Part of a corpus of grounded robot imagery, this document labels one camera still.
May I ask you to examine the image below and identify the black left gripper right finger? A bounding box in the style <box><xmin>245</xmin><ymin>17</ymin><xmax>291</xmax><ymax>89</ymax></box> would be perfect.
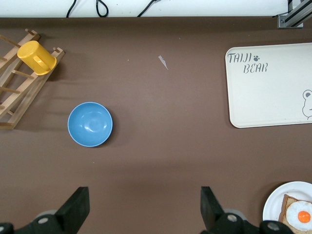
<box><xmin>200</xmin><ymin>186</ymin><xmax>262</xmax><ymax>234</ymax></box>

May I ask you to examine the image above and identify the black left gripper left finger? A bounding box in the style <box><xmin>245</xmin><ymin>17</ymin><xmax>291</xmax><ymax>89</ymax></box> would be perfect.
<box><xmin>14</xmin><ymin>186</ymin><xmax>90</xmax><ymax>234</ymax></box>

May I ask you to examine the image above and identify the white round plate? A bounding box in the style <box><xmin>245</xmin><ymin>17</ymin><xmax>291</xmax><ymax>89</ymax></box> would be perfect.
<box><xmin>262</xmin><ymin>181</ymin><xmax>312</xmax><ymax>234</ymax></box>

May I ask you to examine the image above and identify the brown toast slice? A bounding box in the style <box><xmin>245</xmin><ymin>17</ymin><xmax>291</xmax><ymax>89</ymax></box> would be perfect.
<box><xmin>278</xmin><ymin>194</ymin><xmax>312</xmax><ymax>234</ymax></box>

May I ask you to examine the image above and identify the fried egg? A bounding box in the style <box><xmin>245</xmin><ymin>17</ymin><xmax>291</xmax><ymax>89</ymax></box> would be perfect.
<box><xmin>286</xmin><ymin>200</ymin><xmax>312</xmax><ymax>231</ymax></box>

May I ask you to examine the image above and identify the blue bowl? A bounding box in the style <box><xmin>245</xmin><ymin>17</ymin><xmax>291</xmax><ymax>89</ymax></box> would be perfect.
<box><xmin>67</xmin><ymin>101</ymin><xmax>114</xmax><ymax>148</ymax></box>

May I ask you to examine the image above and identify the cream tray with bear print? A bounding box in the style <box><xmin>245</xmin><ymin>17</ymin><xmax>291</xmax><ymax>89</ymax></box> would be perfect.
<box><xmin>224</xmin><ymin>42</ymin><xmax>312</xmax><ymax>129</ymax></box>

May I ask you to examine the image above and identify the wooden peg drying rack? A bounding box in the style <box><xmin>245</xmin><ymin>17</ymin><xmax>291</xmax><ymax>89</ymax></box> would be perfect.
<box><xmin>0</xmin><ymin>29</ymin><xmax>66</xmax><ymax>130</ymax></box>

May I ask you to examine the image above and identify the yellow mug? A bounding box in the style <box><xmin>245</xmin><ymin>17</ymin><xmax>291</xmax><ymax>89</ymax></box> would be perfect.
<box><xmin>17</xmin><ymin>40</ymin><xmax>58</xmax><ymax>76</ymax></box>

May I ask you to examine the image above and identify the small grey paper scrap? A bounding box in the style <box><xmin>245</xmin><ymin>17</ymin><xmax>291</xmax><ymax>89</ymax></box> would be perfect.
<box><xmin>158</xmin><ymin>55</ymin><xmax>169</xmax><ymax>70</ymax></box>

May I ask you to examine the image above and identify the looped black floor cable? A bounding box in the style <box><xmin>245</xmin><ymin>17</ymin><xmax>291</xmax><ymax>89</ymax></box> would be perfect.
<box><xmin>96</xmin><ymin>0</ymin><xmax>109</xmax><ymax>18</ymax></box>

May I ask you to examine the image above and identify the aluminium frame profile with bracket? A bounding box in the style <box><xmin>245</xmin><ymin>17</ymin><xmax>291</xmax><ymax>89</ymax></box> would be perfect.
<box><xmin>277</xmin><ymin>0</ymin><xmax>312</xmax><ymax>29</ymax></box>

